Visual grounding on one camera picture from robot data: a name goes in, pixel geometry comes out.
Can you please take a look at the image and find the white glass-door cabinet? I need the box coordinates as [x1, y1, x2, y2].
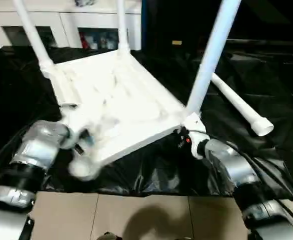
[0, 0, 143, 51]

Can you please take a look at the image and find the black plastic mat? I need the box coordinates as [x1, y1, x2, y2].
[0, 46, 293, 197]

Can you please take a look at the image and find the black flat screen television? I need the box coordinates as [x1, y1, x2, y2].
[144, 0, 293, 53]

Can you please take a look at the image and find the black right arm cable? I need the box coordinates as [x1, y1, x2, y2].
[189, 130, 293, 202]

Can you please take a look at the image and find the dark robot torso part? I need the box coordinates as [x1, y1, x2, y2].
[96, 232, 122, 240]

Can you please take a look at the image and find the white plastic table top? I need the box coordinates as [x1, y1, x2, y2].
[40, 49, 200, 182]

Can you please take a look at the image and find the white plastic table leg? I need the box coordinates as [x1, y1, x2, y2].
[210, 72, 275, 137]
[13, 0, 55, 72]
[116, 0, 132, 55]
[185, 0, 243, 119]

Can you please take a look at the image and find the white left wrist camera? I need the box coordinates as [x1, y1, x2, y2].
[60, 106, 96, 151]

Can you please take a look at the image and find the small grey cabinet ornament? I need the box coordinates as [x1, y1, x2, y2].
[75, 0, 97, 7]

